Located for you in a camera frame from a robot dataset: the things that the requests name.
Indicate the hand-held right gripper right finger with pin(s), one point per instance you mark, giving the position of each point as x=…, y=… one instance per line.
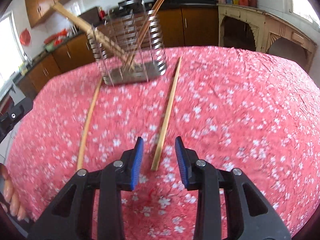
x=181, y=165

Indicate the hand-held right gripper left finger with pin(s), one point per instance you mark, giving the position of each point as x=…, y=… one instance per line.
x=137, y=165

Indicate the person's left hand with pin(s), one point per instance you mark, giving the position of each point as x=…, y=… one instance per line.
x=13, y=200

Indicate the bright window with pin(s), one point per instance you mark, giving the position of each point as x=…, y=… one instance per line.
x=303, y=0
x=10, y=50

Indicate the green plastic basin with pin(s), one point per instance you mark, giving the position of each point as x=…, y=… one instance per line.
x=50, y=47

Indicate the pink floral tablecloth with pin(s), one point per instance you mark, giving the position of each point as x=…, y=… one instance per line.
x=237, y=105

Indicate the red plastic containers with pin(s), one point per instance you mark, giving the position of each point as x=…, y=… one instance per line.
x=56, y=37

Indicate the wooden base kitchen cabinets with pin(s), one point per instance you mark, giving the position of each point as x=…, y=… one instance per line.
x=197, y=27

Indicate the black kitchen countertop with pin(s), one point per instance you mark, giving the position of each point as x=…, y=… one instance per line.
x=195, y=2

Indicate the cream wooden side cabinet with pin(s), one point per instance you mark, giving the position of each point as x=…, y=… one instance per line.
x=240, y=11

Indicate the red wall ornament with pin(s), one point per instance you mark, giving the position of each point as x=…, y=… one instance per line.
x=25, y=37

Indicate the wooden wall cabinets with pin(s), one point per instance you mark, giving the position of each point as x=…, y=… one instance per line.
x=40, y=2

